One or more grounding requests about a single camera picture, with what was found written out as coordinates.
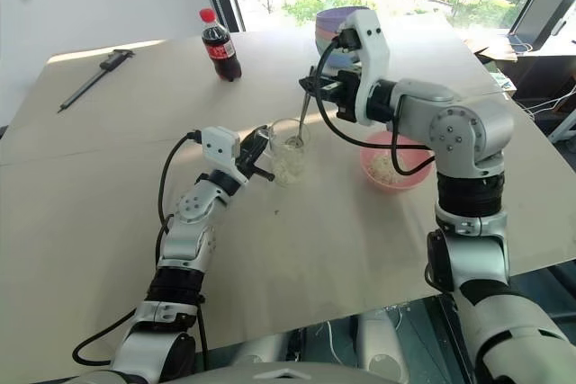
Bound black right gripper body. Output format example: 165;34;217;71
319;69;362;123

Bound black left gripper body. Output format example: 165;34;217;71
233;127;273;174

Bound clear glass mug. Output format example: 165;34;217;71
267;118;313;186

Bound metal spoon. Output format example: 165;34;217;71
286;89;312;150

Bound oatmeal in glass mug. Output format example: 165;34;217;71
273;149;307;185

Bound oatmeal in pink bowl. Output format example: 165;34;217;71
366;153;429;185

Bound pink plastic bowl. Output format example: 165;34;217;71
358;130;435;193

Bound stack of pastel bowls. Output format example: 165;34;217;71
314;5;375;71

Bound cola bottle with red cap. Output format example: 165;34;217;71
198;8;243;83

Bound brown cardboard box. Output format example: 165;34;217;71
463;35;519;64

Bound black digital caliper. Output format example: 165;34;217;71
57;49;137;115

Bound white rounded robot leg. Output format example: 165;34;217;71
355;310;411;384

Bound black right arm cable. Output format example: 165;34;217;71
314;35;437;177

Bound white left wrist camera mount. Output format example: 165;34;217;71
201;126;250;185

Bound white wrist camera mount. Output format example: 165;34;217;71
337;9;391;127
201;126;250;185

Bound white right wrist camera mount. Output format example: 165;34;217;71
337;9;391;127

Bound white cables on floor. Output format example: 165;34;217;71
512;82;576;122

